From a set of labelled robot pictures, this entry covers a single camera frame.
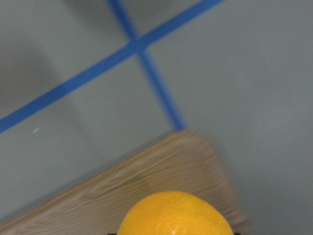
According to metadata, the brown wooden tray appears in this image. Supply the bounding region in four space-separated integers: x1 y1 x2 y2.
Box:
0 131 252 235

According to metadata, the orange fruit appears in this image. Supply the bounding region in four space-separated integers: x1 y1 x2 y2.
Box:
117 191 234 235

